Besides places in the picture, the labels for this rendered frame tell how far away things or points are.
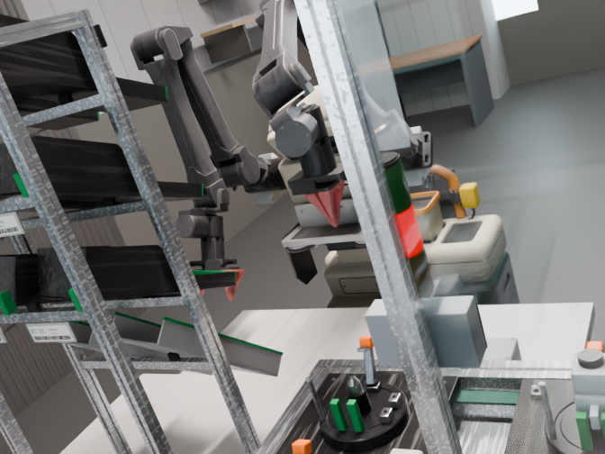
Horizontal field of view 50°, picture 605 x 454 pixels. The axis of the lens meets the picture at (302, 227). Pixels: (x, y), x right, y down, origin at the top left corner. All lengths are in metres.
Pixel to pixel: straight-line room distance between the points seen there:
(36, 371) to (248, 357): 2.97
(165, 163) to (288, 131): 3.91
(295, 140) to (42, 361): 3.24
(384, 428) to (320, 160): 0.42
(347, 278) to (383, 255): 1.11
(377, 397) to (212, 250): 0.67
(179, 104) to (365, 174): 0.96
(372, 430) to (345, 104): 0.54
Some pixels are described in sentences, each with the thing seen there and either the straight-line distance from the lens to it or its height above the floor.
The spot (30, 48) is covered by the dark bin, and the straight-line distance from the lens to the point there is 0.92.
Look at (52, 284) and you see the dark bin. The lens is 1.00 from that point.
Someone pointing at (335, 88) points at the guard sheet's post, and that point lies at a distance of 0.62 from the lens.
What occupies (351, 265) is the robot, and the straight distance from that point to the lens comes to 1.77.
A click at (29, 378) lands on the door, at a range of 4.02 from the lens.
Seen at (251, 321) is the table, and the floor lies 0.86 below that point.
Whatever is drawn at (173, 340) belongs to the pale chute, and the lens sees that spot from 1.02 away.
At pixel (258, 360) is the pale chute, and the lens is 1.16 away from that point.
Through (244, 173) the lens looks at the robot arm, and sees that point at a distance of 1.64.
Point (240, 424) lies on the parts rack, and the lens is 1.11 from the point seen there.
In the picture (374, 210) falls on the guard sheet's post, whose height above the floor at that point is 1.38.
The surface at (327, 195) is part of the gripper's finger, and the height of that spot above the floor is 1.29.
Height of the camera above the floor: 1.59
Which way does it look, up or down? 18 degrees down
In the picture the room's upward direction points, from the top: 18 degrees counter-clockwise
